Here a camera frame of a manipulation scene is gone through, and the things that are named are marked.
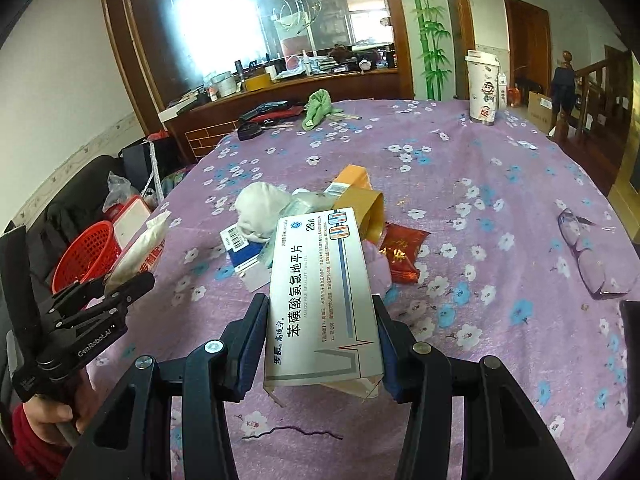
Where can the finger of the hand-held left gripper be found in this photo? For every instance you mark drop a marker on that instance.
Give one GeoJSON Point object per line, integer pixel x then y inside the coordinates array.
{"type": "Point", "coordinates": [135, 287]}
{"type": "Point", "coordinates": [75, 294]}

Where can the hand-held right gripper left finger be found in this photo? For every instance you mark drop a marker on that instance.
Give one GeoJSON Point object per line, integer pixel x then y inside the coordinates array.
{"type": "Point", "coordinates": [252, 342]}

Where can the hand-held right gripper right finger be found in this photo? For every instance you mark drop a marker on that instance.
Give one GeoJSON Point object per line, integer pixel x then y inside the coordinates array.
{"type": "Point", "coordinates": [387, 355]}

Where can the blue and white medicine box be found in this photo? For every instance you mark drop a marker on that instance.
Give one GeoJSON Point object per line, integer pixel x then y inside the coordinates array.
{"type": "Point", "coordinates": [245, 260]}

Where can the brown shiny snack wrapper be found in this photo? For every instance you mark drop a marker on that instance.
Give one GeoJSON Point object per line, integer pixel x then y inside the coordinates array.
{"type": "Point", "coordinates": [402, 250]}

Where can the person's left hand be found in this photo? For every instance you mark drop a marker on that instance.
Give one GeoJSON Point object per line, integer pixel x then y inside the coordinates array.
{"type": "Point", "coordinates": [45, 412]}

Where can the red plastic basket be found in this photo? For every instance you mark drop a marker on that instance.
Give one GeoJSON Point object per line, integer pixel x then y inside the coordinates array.
{"type": "Point", "coordinates": [82, 255]}

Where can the white tissue pack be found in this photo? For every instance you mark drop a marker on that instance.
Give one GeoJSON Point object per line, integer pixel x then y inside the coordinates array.
{"type": "Point", "coordinates": [142, 245]}

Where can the red-rimmed container lid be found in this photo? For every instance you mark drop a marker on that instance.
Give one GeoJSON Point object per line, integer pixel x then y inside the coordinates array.
{"type": "Point", "coordinates": [131, 217]}

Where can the black hair pin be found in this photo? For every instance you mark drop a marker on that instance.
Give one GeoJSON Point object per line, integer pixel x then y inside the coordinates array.
{"type": "Point", "coordinates": [280, 429]}

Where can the black sofa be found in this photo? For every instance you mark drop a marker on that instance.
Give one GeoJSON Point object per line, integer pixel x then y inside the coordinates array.
{"type": "Point", "coordinates": [75, 195]}

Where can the clear plastic bag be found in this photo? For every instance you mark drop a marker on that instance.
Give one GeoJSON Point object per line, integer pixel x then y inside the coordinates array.
{"type": "Point", "coordinates": [120, 187]}

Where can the colourful packet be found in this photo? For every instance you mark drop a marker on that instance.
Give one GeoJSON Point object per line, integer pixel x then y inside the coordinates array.
{"type": "Point", "coordinates": [175, 180]}

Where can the black bag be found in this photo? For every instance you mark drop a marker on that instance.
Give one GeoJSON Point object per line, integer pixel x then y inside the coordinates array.
{"type": "Point", "coordinates": [140, 160]}

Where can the crumpled white tissue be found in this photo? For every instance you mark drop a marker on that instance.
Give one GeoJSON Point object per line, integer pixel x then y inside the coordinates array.
{"type": "Point", "coordinates": [257, 205]}

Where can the gold open cardboard box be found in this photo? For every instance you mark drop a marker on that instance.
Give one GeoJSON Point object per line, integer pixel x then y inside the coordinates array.
{"type": "Point", "coordinates": [367, 210]}

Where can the red plastic bag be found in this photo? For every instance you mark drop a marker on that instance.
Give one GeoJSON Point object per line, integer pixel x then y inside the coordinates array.
{"type": "Point", "coordinates": [159, 136]}

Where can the orange cardboard box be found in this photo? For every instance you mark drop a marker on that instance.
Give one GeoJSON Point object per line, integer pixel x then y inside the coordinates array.
{"type": "Point", "coordinates": [350, 177]}

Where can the purple floral tablecloth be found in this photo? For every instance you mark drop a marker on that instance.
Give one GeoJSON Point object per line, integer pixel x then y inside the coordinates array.
{"type": "Point", "coordinates": [475, 185]}

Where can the black key case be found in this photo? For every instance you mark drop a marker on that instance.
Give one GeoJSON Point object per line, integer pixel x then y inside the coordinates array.
{"type": "Point", "coordinates": [247, 131]}

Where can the black toy gun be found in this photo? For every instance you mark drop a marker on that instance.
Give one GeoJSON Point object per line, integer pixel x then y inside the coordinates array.
{"type": "Point", "coordinates": [265, 108]}

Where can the purple eyeglasses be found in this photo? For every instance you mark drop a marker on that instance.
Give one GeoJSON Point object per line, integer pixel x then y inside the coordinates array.
{"type": "Point", "coordinates": [600, 270]}

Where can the red pouch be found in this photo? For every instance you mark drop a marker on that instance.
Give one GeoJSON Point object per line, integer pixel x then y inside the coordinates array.
{"type": "Point", "coordinates": [292, 110]}

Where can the yellow box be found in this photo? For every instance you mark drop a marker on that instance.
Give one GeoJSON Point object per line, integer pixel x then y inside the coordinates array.
{"type": "Point", "coordinates": [257, 82]}

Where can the thin wooden stick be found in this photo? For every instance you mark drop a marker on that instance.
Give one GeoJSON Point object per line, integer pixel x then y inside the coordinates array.
{"type": "Point", "coordinates": [350, 117]}

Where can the green cloth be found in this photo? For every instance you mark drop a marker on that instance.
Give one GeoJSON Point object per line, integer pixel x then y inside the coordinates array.
{"type": "Point", "coordinates": [317, 105]}

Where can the white printed tumbler cup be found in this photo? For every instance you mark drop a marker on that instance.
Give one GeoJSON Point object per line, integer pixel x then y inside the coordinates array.
{"type": "Point", "coordinates": [482, 90]}

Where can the dark brown bag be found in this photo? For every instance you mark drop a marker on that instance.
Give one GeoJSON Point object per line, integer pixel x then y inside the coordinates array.
{"type": "Point", "coordinates": [340, 54]}

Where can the wooden stair railing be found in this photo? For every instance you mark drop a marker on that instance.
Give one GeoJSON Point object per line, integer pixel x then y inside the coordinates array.
{"type": "Point", "coordinates": [595, 90]}

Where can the brown wooden door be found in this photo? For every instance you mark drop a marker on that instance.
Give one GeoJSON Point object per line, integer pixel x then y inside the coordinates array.
{"type": "Point", "coordinates": [525, 40]}

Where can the wooden window frame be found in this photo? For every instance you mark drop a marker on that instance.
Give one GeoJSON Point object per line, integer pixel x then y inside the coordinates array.
{"type": "Point", "coordinates": [127, 60]}

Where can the green bamboo wall decal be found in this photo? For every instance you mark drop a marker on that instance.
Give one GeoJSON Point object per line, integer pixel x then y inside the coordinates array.
{"type": "Point", "coordinates": [430, 35]}

